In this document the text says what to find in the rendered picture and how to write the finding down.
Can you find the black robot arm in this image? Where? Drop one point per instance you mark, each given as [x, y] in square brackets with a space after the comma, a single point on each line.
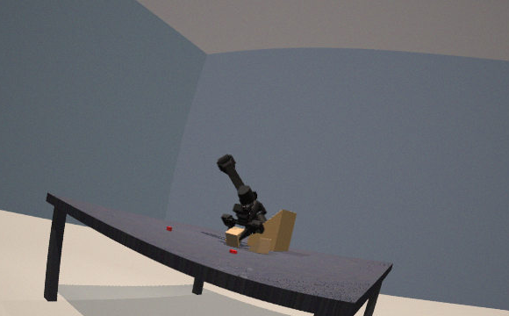
[247, 197]

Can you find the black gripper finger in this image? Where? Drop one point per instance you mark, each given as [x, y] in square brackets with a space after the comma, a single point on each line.
[230, 224]
[249, 229]

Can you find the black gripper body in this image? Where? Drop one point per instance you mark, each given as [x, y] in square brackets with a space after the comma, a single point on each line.
[242, 220]

